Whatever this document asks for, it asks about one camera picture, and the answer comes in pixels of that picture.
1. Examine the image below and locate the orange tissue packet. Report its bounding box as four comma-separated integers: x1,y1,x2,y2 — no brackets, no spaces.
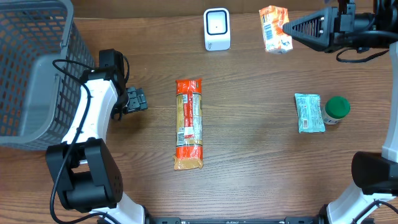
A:
259,6,293,54

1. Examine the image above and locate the orange noodle packet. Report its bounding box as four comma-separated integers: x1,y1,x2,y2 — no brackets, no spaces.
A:
174,79,203,170

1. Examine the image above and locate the green lid Knorr jar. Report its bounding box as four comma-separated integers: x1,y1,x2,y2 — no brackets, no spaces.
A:
322,96,351,124

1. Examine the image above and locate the green wet wipes packet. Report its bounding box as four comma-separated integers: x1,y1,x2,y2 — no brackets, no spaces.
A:
295,93,325,133

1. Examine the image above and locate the red snack bar packet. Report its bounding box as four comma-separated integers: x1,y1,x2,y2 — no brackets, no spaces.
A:
183,93,194,138

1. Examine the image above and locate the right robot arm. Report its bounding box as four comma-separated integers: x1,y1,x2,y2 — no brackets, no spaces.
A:
283,0,397,223

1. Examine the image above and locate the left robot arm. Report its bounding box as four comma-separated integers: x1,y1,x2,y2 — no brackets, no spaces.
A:
45,49,155,224

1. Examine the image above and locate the white barcode scanner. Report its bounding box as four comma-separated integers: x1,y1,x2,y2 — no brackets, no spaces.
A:
203,7,231,51

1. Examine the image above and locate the grey plastic shopping basket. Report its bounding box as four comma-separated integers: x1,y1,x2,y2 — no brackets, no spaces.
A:
1,0,95,151

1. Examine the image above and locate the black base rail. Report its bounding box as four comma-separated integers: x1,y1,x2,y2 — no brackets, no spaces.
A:
154,217,324,224

